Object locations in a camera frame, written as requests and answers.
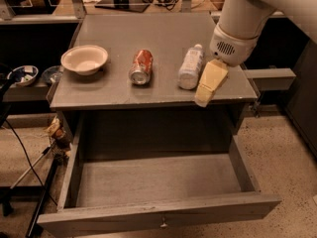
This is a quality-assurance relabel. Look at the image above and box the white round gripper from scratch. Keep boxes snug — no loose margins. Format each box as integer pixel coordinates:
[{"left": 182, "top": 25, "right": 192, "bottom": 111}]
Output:
[{"left": 194, "top": 25, "right": 259, "bottom": 107}]

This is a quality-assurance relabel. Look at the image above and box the clear blue-labelled plastic bottle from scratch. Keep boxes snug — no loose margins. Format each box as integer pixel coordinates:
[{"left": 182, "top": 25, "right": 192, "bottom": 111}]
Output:
[{"left": 178, "top": 44, "right": 204, "bottom": 90}]

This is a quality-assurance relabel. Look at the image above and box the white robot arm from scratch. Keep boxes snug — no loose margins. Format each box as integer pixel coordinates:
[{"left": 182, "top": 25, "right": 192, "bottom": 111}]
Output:
[{"left": 195, "top": 0, "right": 317, "bottom": 107}]

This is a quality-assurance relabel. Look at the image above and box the grey drawer cabinet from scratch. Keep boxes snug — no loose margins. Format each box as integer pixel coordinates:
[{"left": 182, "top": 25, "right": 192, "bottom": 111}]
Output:
[{"left": 52, "top": 13, "right": 256, "bottom": 159}]

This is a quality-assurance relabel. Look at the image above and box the small metal drawer knob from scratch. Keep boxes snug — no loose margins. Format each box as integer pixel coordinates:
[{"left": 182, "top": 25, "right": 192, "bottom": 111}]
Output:
[{"left": 160, "top": 217, "right": 168, "bottom": 229}]

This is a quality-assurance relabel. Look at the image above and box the open grey top drawer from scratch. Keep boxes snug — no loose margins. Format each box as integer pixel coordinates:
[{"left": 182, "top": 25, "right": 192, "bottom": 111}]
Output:
[{"left": 38, "top": 134, "right": 280, "bottom": 238}]

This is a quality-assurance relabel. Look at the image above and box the red soda can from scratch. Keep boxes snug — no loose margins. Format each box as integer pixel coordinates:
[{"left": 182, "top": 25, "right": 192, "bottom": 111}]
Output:
[{"left": 129, "top": 50, "right": 153, "bottom": 85}]

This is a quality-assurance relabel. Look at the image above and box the black monitor stand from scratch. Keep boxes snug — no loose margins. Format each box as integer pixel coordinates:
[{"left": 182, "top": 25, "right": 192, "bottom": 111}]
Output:
[{"left": 94, "top": 0, "right": 150, "bottom": 13}]

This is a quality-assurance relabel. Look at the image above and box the dark blue small bowl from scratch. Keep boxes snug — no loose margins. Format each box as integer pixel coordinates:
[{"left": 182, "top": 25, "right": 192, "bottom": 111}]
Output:
[{"left": 41, "top": 65, "right": 62, "bottom": 85}]

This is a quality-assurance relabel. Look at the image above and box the crumpled snack wrapper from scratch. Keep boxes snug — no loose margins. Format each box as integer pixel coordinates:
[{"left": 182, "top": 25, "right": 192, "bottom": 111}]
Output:
[{"left": 46, "top": 117, "right": 69, "bottom": 149}]

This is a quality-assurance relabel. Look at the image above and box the small bowl with items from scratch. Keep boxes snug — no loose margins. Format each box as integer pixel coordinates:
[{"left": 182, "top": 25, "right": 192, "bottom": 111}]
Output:
[{"left": 7, "top": 65, "right": 39, "bottom": 86}]

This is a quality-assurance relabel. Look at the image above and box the black tripod stand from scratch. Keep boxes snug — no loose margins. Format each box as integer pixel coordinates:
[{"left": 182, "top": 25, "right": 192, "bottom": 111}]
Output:
[{"left": 0, "top": 146, "right": 57, "bottom": 238}]

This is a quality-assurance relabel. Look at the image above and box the black floor cable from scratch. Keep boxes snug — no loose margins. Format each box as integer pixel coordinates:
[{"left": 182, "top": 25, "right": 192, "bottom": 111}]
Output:
[{"left": 4, "top": 119, "right": 58, "bottom": 206}]

